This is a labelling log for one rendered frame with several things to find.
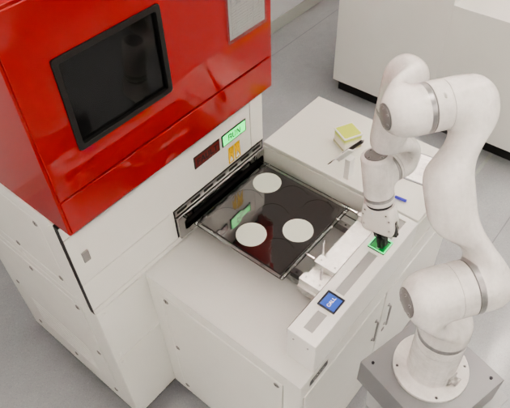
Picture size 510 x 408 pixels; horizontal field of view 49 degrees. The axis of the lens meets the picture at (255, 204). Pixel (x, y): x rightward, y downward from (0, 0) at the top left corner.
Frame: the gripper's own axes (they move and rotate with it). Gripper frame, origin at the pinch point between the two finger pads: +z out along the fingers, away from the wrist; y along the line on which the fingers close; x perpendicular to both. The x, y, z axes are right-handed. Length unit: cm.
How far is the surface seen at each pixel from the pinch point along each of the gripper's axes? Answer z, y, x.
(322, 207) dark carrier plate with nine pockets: 2.9, -26.8, 6.8
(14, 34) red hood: -87, -36, -61
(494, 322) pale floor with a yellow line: 103, 13, 68
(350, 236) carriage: 7.5, -13.9, 3.4
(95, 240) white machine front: -24, -54, -58
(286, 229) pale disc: 2.1, -30.2, -8.2
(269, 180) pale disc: -1.8, -48.6, 6.1
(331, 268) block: 5.5, -10.1, -12.8
